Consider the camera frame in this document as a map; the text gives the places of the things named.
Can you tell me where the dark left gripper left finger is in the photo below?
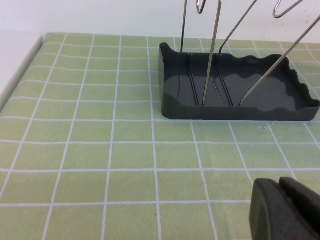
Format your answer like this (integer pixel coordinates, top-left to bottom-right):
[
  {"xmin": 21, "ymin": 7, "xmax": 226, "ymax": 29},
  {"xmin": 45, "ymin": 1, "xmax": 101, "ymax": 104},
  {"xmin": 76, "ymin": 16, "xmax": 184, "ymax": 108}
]
[{"xmin": 249, "ymin": 178, "xmax": 316, "ymax": 240}]

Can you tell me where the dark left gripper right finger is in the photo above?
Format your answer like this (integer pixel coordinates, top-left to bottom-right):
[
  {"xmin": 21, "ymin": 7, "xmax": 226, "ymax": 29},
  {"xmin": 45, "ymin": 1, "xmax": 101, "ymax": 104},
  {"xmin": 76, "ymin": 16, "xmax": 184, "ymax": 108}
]
[{"xmin": 279, "ymin": 177, "xmax": 320, "ymax": 240}]

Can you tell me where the green checked tablecloth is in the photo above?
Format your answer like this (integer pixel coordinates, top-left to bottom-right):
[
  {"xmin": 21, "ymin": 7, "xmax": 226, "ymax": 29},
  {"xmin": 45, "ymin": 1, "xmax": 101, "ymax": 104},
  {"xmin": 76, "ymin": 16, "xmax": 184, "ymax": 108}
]
[{"xmin": 0, "ymin": 32, "xmax": 320, "ymax": 240}]

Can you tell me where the dark tray wire lid rack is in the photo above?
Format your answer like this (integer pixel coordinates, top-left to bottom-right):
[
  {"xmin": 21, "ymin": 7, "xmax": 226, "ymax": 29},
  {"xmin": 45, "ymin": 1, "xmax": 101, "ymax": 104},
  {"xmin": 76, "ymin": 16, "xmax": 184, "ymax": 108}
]
[{"xmin": 159, "ymin": 0, "xmax": 320, "ymax": 122}]

